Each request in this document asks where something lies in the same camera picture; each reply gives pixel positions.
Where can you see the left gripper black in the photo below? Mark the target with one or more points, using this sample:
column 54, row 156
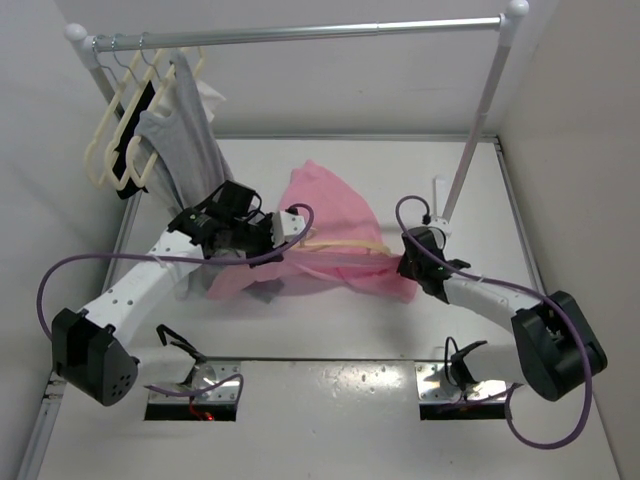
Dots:
column 266, row 223

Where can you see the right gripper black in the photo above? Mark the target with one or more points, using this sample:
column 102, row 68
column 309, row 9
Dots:
column 404, row 269

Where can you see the beige plastic hanger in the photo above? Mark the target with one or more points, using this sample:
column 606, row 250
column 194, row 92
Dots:
column 356, row 241

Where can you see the pink t shirt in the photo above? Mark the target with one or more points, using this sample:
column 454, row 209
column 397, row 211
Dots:
column 336, row 206

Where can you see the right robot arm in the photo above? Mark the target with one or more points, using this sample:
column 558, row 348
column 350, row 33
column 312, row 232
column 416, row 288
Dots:
column 551, row 335

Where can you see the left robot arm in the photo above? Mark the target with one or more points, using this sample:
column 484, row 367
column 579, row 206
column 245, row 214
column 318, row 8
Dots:
column 90, row 346

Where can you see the grey t shirt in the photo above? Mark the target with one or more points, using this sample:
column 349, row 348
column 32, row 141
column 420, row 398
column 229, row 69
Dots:
column 190, row 163

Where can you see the white cloth on hanger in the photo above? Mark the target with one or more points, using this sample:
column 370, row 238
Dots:
column 210, row 99

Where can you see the cream hanger with grey shirt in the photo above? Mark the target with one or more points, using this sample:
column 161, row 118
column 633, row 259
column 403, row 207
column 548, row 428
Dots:
column 137, row 171

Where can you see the cream hanger middle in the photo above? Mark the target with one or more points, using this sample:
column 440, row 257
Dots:
column 117, row 145

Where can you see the cream hanger far right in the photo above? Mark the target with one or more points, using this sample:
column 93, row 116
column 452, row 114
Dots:
column 191, row 64

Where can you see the cream hanger outer left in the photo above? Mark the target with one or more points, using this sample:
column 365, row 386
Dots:
column 113, row 89

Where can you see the white clothes rack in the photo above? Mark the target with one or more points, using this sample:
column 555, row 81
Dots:
column 506, row 24

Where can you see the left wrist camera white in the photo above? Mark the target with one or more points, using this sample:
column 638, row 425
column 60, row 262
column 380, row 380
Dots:
column 285, row 227

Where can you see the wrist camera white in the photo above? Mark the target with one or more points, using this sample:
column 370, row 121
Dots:
column 285, row 227
column 440, row 229

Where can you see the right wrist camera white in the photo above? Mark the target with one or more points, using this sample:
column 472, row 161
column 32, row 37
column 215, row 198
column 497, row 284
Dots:
column 440, row 229

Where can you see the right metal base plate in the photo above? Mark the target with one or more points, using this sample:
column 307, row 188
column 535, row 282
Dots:
column 434, row 389

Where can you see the metal base plate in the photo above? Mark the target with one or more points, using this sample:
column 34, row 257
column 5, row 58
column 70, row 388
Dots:
column 434, row 389
column 213, row 382

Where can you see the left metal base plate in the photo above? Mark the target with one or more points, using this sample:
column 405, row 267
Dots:
column 213, row 382

